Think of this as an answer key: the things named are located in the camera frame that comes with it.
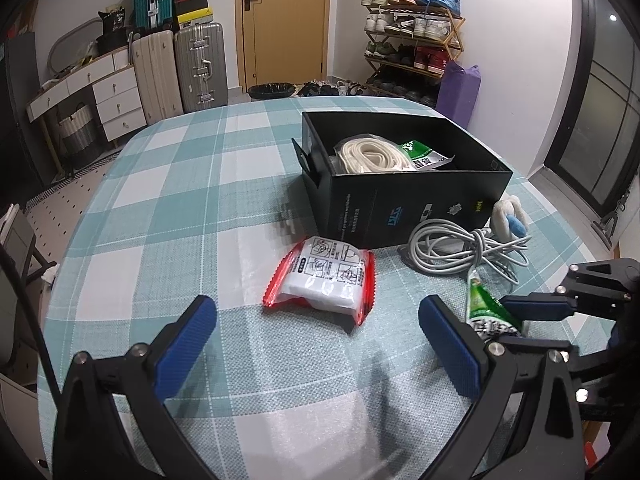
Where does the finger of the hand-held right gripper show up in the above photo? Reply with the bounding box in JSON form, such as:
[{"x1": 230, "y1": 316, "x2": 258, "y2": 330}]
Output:
[{"x1": 499, "y1": 292, "x2": 577, "y2": 324}]

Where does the red white sealed packet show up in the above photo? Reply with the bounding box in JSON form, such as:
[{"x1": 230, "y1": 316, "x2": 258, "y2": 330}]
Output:
[{"x1": 262, "y1": 236, "x2": 376, "y2": 334}]

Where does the white blue plush toy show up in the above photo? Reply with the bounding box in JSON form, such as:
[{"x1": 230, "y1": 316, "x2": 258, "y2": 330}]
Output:
[{"x1": 491, "y1": 199, "x2": 532, "y2": 241}]

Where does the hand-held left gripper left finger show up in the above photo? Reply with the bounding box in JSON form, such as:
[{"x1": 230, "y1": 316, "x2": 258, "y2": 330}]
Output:
[{"x1": 52, "y1": 295, "x2": 219, "y2": 480}]

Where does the dark grey cabinet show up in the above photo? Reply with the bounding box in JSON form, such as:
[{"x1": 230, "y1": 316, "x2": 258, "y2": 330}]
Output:
[{"x1": 0, "y1": 30, "x2": 57, "y2": 192}]

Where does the teal checkered tablecloth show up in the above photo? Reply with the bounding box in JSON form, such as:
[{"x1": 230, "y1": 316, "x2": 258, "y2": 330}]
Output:
[{"x1": 37, "y1": 95, "x2": 621, "y2": 480}]

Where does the beige suitcase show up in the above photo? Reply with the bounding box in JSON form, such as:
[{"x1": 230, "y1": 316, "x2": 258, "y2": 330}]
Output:
[{"x1": 127, "y1": 30, "x2": 185, "y2": 126}]

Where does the silver suitcase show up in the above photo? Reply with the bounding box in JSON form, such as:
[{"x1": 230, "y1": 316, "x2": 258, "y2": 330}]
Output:
[{"x1": 173, "y1": 22, "x2": 230, "y2": 114}]

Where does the black framed glass door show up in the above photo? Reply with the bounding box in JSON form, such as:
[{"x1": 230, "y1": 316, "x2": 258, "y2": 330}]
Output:
[{"x1": 542, "y1": 0, "x2": 640, "y2": 223}]

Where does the white coiled power cable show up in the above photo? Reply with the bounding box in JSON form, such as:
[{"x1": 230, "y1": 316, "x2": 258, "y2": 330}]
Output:
[{"x1": 398, "y1": 217, "x2": 532, "y2": 287}]

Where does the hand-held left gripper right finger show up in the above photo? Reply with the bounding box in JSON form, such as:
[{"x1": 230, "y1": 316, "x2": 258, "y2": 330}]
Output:
[{"x1": 418, "y1": 295, "x2": 587, "y2": 480}]

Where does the black paper bag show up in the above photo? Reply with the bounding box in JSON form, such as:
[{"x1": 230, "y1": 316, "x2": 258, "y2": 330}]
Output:
[{"x1": 97, "y1": 6, "x2": 126, "y2": 36}]

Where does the black cable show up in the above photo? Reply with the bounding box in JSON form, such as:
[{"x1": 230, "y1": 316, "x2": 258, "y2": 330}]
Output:
[{"x1": 0, "y1": 245, "x2": 52, "y2": 463}]

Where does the black cardboard box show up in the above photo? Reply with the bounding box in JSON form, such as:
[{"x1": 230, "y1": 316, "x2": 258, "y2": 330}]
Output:
[{"x1": 291, "y1": 110, "x2": 515, "y2": 251}]

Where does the yellow wooden door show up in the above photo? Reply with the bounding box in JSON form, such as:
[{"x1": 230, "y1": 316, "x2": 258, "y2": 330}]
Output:
[{"x1": 235, "y1": 0, "x2": 334, "y2": 94}]

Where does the pile of sandals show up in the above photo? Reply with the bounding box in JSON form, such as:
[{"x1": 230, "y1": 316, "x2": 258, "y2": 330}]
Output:
[{"x1": 295, "y1": 80, "x2": 372, "y2": 99}]

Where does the white drawer dresser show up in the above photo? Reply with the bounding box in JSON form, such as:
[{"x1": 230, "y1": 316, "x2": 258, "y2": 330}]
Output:
[{"x1": 26, "y1": 45, "x2": 149, "y2": 144}]

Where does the grey chair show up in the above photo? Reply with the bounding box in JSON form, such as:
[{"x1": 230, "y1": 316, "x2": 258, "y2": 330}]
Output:
[{"x1": 0, "y1": 203, "x2": 59, "y2": 367}]

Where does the oval white framed mirror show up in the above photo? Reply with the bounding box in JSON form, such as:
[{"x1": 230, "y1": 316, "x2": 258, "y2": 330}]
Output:
[{"x1": 47, "y1": 17, "x2": 104, "y2": 79}]

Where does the white strap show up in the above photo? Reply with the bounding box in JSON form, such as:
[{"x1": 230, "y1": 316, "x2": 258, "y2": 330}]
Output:
[{"x1": 332, "y1": 132, "x2": 416, "y2": 175}]

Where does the wooden shoe rack with shoes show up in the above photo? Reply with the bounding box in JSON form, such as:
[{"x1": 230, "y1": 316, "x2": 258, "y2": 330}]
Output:
[{"x1": 361, "y1": 0, "x2": 464, "y2": 104}]

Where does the green white plastic packet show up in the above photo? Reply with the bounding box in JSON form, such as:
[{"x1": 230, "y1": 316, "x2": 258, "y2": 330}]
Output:
[
  {"x1": 465, "y1": 267, "x2": 524, "y2": 344},
  {"x1": 397, "y1": 139, "x2": 457, "y2": 172}
]

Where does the grey laundry basket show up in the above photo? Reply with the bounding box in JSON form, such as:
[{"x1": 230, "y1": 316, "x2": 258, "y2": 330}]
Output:
[{"x1": 54, "y1": 102, "x2": 104, "y2": 157}]

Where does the purple fabric bag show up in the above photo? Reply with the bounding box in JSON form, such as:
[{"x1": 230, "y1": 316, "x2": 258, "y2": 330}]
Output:
[{"x1": 436, "y1": 60, "x2": 483, "y2": 130}]

